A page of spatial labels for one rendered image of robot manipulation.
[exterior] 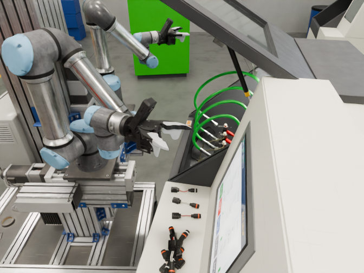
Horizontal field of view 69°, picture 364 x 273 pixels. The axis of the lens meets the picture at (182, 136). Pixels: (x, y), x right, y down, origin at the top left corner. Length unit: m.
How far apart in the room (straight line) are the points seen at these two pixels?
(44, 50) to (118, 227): 1.47
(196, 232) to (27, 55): 0.86
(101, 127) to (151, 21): 3.76
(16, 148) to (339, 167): 1.45
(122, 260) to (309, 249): 1.64
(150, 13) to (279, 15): 4.48
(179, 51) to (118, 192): 3.60
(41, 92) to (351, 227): 0.96
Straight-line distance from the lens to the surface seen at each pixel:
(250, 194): 0.66
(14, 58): 1.01
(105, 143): 0.95
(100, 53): 1.74
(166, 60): 4.75
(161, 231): 1.14
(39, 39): 1.02
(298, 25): 8.43
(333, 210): 0.53
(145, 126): 0.81
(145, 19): 4.57
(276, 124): 0.70
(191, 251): 1.09
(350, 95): 1.08
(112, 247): 2.06
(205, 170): 1.23
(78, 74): 1.07
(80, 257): 2.08
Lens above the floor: 1.91
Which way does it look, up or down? 35 degrees down
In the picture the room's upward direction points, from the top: straight up
